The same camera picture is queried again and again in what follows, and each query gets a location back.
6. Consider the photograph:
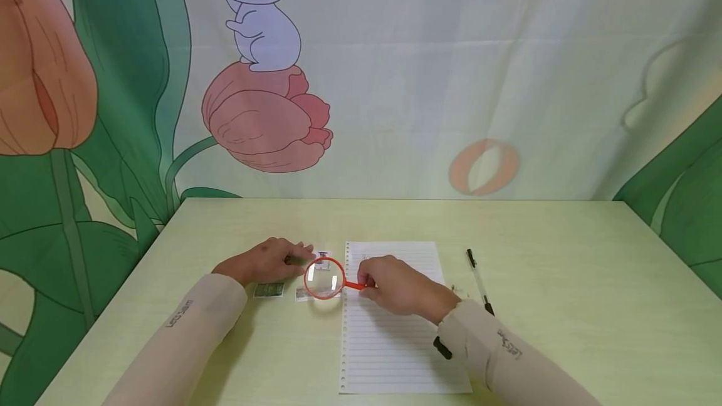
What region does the person's left hand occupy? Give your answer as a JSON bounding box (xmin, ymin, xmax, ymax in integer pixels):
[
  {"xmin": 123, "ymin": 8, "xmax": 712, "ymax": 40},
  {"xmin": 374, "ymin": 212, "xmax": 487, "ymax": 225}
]
[{"xmin": 212, "ymin": 237, "xmax": 317, "ymax": 287}]

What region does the red magnifying glass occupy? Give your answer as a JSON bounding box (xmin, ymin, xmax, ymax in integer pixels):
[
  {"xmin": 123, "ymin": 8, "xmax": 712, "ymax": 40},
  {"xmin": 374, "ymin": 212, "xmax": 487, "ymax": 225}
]
[{"xmin": 303, "ymin": 257, "xmax": 367, "ymax": 301}]

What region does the pale pinkish grey stamp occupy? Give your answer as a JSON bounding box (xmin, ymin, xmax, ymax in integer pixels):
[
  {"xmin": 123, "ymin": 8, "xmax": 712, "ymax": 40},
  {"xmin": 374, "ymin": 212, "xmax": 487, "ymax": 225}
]
[{"xmin": 295, "ymin": 287, "xmax": 343, "ymax": 303}]

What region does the clear pen with black cap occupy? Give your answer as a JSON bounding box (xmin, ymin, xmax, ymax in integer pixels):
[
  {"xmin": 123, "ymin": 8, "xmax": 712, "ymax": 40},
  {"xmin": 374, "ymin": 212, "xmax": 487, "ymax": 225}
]
[{"xmin": 466, "ymin": 249, "xmax": 496, "ymax": 316}]

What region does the white lined paper sheet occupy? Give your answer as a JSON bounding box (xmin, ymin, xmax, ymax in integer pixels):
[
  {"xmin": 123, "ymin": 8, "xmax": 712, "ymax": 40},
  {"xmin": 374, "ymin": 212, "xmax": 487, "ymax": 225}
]
[{"xmin": 338, "ymin": 241, "xmax": 473, "ymax": 395}]

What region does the person's right hand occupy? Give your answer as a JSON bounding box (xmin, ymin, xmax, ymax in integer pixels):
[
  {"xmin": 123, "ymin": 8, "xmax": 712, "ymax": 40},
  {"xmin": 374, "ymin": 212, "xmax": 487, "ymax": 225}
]
[{"xmin": 357, "ymin": 255, "xmax": 463, "ymax": 326}]

